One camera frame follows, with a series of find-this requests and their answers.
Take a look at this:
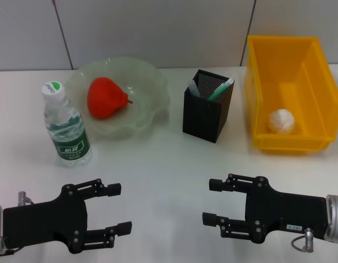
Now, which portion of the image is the grey marker pen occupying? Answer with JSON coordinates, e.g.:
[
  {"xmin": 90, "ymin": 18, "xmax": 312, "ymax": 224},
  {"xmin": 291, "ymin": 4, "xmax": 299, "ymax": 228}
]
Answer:
[{"xmin": 187, "ymin": 79, "xmax": 202, "ymax": 98}]

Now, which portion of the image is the white paper ball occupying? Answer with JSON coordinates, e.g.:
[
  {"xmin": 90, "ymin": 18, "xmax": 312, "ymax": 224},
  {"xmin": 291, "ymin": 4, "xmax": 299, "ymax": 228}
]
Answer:
[{"xmin": 268, "ymin": 108, "xmax": 296, "ymax": 135}]

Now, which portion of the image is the right arm cable with plug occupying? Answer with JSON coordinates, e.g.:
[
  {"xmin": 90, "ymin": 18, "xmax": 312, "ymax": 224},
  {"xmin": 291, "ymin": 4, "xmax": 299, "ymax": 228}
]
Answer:
[{"xmin": 291, "ymin": 227, "xmax": 316, "ymax": 253}]

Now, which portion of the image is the black mesh pen holder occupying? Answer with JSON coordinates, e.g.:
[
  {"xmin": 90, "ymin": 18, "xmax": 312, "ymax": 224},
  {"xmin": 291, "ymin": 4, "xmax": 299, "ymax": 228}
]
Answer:
[{"xmin": 182, "ymin": 69, "xmax": 235, "ymax": 144}]

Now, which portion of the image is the yellow plastic bin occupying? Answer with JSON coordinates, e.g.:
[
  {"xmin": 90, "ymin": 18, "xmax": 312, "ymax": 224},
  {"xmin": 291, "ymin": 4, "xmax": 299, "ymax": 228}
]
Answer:
[{"xmin": 245, "ymin": 35, "xmax": 338, "ymax": 152}]

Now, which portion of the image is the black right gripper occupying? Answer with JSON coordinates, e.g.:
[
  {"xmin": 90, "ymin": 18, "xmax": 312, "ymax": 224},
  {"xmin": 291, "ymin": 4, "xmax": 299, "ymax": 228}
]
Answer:
[{"xmin": 202, "ymin": 173, "xmax": 328, "ymax": 244}]

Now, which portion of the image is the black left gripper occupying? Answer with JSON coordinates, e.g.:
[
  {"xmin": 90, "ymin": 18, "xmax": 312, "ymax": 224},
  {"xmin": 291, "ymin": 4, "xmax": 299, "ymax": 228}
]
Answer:
[{"xmin": 3, "ymin": 178, "xmax": 133, "ymax": 254}]

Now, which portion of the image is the arm cable with plug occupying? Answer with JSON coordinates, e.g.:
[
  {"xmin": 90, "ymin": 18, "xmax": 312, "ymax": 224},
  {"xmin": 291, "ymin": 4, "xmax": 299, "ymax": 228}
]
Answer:
[
  {"xmin": 291, "ymin": 227, "xmax": 316, "ymax": 253},
  {"xmin": 3, "ymin": 191, "xmax": 33, "ymax": 256}
]

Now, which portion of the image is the clear green-label water bottle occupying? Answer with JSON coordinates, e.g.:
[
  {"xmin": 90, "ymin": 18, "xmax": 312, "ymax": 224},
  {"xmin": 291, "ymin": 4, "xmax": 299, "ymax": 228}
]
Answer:
[{"xmin": 42, "ymin": 81, "xmax": 93, "ymax": 168}]

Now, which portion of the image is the left arm cable with plug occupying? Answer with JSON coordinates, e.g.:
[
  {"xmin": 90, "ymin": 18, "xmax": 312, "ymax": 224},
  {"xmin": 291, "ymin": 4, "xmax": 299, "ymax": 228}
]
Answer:
[{"xmin": 3, "ymin": 191, "xmax": 33, "ymax": 256}]

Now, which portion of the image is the pale green glass fruit plate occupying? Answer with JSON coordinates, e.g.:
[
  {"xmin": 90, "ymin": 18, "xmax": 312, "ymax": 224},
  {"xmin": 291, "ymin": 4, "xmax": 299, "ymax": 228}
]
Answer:
[{"xmin": 66, "ymin": 56, "xmax": 171, "ymax": 140}]

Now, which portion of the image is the red-orange toy orange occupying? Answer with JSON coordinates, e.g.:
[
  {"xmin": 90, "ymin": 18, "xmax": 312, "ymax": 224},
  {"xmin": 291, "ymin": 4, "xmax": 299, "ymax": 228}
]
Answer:
[{"xmin": 87, "ymin": 77, "xmax": 134, "ymax": 120}]

